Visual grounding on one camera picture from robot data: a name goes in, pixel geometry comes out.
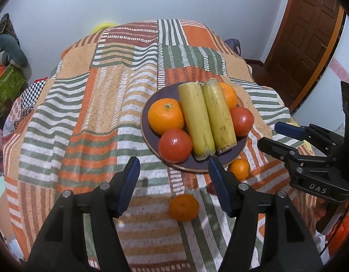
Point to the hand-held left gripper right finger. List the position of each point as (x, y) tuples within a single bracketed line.
[(219, 187)]

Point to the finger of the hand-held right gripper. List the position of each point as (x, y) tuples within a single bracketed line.
[(290, 130), (318, 175)]

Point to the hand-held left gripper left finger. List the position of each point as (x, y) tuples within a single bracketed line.
[(129, 184)]

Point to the small orange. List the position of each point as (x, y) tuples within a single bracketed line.
[(184, 207), (240, 169)]

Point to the purple plate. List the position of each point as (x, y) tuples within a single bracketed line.
[(188, 165)]

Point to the red tomato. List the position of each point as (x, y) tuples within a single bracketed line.
[(242, 121), (175, 144)]

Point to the yellow-green sugarcane piece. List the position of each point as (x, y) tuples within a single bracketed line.
[(195, 119), (219, 119)]

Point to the large orange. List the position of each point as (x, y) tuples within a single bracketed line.
[(229, 96), (166, 116)]

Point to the small dark red fruit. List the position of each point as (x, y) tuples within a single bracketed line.
[(211, 189)]

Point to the white heart-print wardrobe door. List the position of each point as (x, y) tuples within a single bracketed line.
[(344, 62)]

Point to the striped patchwork blanket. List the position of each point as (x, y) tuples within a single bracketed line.
[(92, 119)]

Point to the brown wooden door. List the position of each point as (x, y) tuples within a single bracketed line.
[(307, 34)]

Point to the dark blue bag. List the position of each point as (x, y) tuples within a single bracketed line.
[(234, 46)]

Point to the checkered quilt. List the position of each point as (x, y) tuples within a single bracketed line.
[(24, 99)]

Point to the green patterned storage box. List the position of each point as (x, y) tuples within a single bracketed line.
[(7, 90)]

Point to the grey plush toy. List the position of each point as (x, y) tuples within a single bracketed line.
[(10, 49)]

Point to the dark floral cushion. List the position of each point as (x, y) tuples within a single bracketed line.
[(6, 25)]

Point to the yellow curved frame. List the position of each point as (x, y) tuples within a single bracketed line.
[(103, 26)]

